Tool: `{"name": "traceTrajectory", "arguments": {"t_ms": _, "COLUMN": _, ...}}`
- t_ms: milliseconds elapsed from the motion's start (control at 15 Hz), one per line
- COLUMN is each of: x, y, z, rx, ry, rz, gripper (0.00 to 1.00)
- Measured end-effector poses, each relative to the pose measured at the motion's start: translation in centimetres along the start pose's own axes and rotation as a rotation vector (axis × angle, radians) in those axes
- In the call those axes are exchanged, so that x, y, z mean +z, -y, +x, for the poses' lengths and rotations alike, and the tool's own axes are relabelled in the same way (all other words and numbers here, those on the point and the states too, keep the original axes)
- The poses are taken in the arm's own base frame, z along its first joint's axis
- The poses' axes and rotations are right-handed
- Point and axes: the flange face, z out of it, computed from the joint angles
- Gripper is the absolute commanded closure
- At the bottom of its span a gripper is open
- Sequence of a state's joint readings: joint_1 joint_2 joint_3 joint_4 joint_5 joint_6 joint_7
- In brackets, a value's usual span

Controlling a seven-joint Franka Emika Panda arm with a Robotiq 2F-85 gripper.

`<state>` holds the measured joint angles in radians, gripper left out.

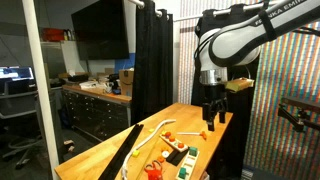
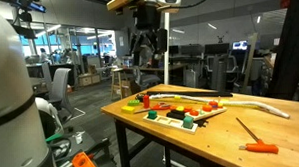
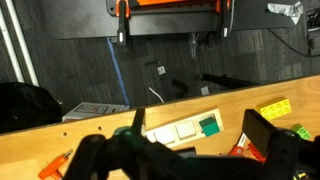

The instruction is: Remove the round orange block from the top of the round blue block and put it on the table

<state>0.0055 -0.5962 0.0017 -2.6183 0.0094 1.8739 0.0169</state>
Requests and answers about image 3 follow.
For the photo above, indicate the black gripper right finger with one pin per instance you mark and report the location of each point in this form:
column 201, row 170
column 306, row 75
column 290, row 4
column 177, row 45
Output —
column 279, row 147

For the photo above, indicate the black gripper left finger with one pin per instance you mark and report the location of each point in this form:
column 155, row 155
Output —
column 87, row 163

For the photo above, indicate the green square block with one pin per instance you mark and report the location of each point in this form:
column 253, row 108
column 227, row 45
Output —
column 209, row 126

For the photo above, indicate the green lego brick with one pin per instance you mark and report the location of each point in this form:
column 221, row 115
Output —
column 301, row 131

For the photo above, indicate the yellow lego brick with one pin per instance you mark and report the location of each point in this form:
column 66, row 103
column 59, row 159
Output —
column 274, row 108

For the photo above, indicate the white cardboard box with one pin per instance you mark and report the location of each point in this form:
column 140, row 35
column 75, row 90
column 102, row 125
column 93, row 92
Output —
column 88, row 109

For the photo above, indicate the black backpack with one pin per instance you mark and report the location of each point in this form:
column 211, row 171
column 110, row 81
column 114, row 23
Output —
column 24, row 106

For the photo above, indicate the cream wooden sorting tray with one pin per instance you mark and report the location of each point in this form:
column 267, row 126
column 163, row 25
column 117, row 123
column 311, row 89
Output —
column 183, row 130

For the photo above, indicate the orange black bar clamp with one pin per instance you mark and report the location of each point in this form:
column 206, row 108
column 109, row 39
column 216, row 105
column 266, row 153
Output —
column 123, row 13

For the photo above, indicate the orange handled hex key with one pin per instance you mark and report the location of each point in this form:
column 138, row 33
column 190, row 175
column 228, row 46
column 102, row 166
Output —
column 52, row 169

